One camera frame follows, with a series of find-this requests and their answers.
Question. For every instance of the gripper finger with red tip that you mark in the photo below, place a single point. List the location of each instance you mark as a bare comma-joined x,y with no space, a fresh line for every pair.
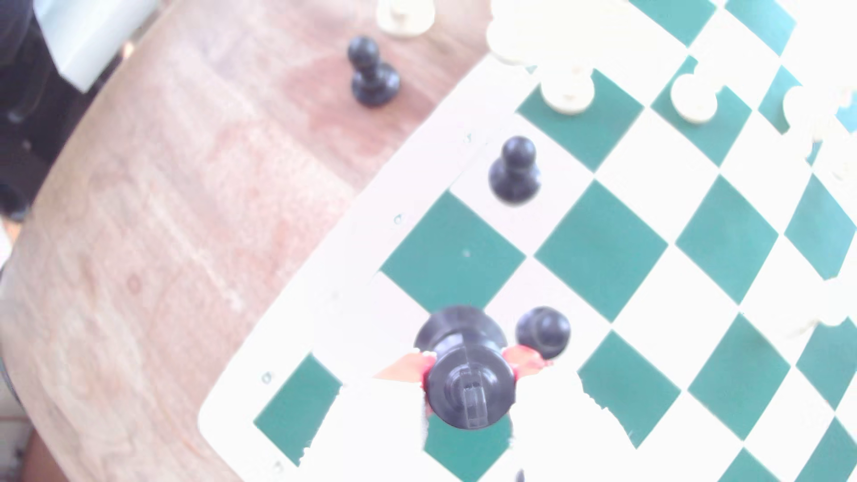
562,428
375,428

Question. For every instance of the black chess king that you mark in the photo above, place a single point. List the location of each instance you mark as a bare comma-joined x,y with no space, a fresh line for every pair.
468,375

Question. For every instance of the black chess pawn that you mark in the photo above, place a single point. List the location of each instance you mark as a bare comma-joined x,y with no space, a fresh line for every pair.
543,331
514,173
373,72

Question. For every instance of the green and white chess board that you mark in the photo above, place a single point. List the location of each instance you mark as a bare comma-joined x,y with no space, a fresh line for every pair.
602,248

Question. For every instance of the white chess pawn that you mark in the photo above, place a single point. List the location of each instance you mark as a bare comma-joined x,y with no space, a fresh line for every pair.
695,95
568,90

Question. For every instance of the large white chess piece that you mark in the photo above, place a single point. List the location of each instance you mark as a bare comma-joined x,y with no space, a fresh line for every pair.
535,33

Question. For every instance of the dark object beside table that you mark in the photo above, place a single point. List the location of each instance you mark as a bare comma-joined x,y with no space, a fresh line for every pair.
27,107

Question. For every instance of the white box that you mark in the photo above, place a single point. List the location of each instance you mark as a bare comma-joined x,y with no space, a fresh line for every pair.
94,33

